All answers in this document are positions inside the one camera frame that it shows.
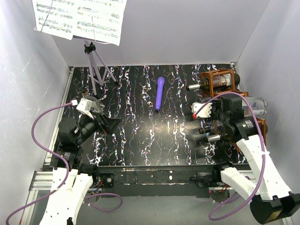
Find clear glass bottle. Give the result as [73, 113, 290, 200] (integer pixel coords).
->
[81, 88, 103, 113]

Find dark wine bottle silver cap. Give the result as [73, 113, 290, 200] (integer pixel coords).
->
[186, 73, 242, 92]

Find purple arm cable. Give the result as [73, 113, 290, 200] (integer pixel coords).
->
[6, 100, 123, 225]
[193, 91, 267, 221]

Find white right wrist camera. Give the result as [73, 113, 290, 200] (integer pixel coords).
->
[191, 102, 212, 119]

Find lilac music stand tripod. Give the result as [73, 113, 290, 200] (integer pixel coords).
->
[73, 36, 119, 96]

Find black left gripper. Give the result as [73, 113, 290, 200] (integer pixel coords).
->
[75, 110, 122, 145]

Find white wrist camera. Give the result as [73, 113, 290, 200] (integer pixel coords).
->
[76, 98, 93, 118]
[191, 102, 212, 119]

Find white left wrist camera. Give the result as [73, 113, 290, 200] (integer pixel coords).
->
[76, 98, 93, 118]

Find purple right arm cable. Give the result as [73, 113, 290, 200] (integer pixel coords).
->
[193, 91, 267, 221]

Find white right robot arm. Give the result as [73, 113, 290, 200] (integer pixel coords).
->
[199, 92, 300, 225]

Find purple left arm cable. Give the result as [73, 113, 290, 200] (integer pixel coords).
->
[6, 100, 123, 225]

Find purple toy microphone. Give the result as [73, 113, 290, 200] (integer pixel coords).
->
[155, 77, 165, 111]

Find brown wooden wine rack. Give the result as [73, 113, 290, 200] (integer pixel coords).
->
[193, 69, 266, 143]

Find clear plastic bottle blue label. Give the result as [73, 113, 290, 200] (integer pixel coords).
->
[242, 97, 268, 117]

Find white sheet music pages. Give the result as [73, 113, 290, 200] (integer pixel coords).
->
[32, 0, 127, 46]

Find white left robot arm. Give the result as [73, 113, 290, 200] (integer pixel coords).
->
[40, 112, 121, 225]

